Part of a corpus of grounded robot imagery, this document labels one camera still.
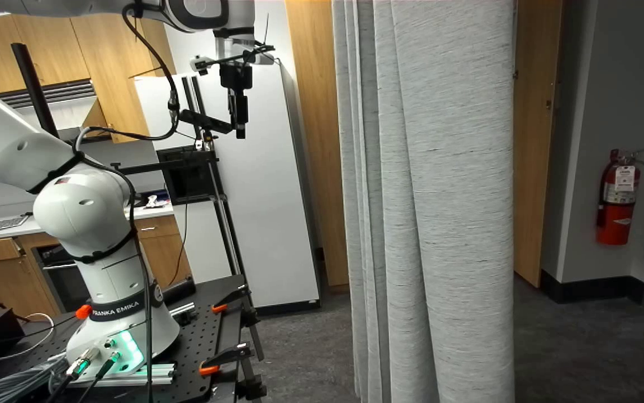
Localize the wooden wall cabinet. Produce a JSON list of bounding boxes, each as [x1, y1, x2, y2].
[[0, 12, 179, 146]]

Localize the silver range hood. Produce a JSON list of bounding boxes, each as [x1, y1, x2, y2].
[[0, 79, 101, 134]]

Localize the white thin cable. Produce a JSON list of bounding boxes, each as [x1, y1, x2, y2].
[[0, 311, 57, 369]]

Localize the black microwave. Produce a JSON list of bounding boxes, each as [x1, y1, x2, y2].
[[155, 143, 224, 209]]

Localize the black oven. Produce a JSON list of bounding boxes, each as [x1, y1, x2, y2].
[[35, 245, 92, 313]]

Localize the teal connector block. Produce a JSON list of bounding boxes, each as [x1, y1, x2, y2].
[[102, 331, 146, 377]]

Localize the tall wooden panel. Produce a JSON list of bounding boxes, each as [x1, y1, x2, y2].
[[284, 0, 351, 292]]

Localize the orange black bar clamp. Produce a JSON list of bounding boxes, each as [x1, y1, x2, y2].
[[197, 340, 268, 402], [209, 296, 262, 324]]

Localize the red fire extinguisher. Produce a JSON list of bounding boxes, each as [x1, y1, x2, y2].
[[594, 149, 644, 249]]

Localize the wooden base cabinets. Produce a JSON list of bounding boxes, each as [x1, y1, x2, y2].
[[0, 215, 194, 320]]

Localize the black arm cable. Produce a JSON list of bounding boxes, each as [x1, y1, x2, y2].
[[74, 0, 184, 152]]

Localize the black perforated robot table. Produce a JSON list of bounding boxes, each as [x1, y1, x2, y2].
[[0, 276, 252, 403]]

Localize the black tripod stand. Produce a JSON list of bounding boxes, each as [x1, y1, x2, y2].
[[179, 74, 268, 402]]

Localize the black slanted bar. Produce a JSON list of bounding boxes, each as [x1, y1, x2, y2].
[[9, 41, 62, 142]]

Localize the grey white woven curtain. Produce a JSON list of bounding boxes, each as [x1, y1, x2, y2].
[[332, 0, 518, 403]]

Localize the wooden door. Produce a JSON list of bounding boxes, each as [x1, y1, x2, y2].
[[512, 0, 565, 289]]

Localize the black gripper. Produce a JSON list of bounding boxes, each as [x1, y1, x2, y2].
[[220, 60, 255, 142]]

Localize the white refrigerator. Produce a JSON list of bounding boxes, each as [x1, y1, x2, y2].
[[131, 0, 321, 309]]

